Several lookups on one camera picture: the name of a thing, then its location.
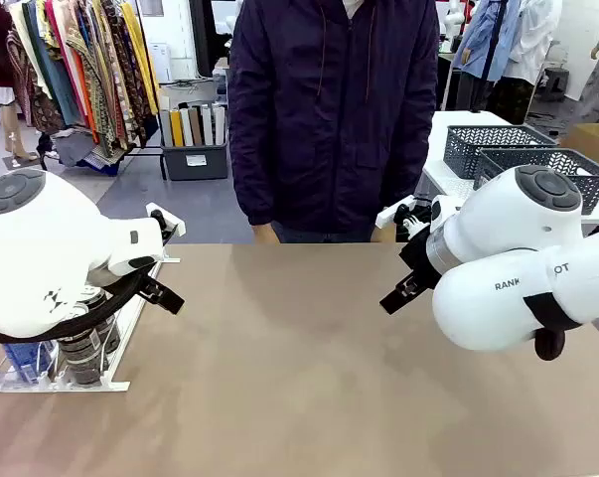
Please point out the person's right hand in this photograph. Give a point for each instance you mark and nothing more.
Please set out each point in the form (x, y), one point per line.
(266, 234)

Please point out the grey cloth pile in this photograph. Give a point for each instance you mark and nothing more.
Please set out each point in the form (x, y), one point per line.
(75, 149)

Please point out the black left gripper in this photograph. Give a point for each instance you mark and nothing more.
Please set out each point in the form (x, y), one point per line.
(149, 285)

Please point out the dark trousers on mannequin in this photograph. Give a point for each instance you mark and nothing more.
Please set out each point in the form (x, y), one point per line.
(470, 92)

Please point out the yellow garment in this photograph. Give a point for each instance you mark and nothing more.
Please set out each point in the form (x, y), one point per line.
(142, 64)

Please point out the black stool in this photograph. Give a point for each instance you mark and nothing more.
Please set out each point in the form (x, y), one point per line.
(557, 79)

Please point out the white board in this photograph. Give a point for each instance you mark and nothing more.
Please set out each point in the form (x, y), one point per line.
(219, 124)
(186, 126)

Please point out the teal garment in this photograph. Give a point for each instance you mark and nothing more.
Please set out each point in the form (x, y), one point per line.
(55, 84)

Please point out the grey-white board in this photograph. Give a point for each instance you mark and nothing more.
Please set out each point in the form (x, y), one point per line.
(166, 126)

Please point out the grey storage bin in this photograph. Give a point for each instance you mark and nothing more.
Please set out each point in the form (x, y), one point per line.
(194, 169)

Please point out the person in dark jacket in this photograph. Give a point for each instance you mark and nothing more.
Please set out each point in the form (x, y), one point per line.
(329, 124)

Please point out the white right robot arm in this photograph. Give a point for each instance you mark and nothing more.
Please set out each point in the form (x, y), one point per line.
(502, 223)

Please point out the mannequin legs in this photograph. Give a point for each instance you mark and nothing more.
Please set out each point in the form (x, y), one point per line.
(11, 124)

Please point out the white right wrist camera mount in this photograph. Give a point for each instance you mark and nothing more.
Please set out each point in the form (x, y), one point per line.
(391, 213)

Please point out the person's left forearm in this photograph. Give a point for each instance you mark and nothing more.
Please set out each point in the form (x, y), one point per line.
(408, 164)

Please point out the orange garment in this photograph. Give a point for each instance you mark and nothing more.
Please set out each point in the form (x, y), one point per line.
(83, 99)

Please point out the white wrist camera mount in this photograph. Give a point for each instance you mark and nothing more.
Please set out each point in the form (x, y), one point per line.
(391, 213)
(174, 227)

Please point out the person's right forearm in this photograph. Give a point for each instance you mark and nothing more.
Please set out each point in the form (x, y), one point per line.
(249, 174)

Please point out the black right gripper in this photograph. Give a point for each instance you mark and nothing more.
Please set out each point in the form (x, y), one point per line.
(420, 261)

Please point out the white side table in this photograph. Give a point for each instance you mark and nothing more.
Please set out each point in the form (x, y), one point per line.
(443, 144)

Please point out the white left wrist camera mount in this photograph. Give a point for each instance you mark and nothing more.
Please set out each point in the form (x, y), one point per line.
(174, 227)

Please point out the person's left hand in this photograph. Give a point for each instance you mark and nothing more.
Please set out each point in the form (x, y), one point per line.
(384, 235)

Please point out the yellow board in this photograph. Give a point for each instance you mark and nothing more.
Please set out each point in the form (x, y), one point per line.
(177, 129)

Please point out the light blue shirt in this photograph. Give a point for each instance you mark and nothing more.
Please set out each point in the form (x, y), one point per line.
(470, 45)

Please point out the white shirt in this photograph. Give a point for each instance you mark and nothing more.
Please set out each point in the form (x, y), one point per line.
(532, 45)

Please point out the black stand pole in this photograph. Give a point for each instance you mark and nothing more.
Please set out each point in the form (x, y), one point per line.
(493, 45)

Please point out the cardboard box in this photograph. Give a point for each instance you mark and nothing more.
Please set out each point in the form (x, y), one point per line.
(592, 136)

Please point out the cream garment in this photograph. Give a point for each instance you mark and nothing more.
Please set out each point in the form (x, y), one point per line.
(28, 45)

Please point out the light grey board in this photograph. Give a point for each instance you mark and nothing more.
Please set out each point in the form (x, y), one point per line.
(207, 124)

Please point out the dark patterned skirt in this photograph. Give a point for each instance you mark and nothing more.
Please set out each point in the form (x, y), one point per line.
(512, 99)

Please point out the brown board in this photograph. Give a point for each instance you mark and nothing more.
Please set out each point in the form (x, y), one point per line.
(195, 126)

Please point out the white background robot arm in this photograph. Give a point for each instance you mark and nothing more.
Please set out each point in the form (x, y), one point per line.
(455, 20)

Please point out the brown patterned garment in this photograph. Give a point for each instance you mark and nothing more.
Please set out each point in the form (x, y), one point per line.
(125, 74)

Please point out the white floor appliance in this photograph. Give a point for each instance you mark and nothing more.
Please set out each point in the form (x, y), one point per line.
(161, 62)

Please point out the white can dispenser rack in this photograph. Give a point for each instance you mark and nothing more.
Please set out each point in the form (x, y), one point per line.
(125, 323)

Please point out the grey plastic lattice basket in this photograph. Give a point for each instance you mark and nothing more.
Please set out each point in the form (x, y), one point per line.
(592, 184)
(478, 144)

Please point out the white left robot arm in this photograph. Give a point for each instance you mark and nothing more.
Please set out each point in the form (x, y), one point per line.
(41, 248)

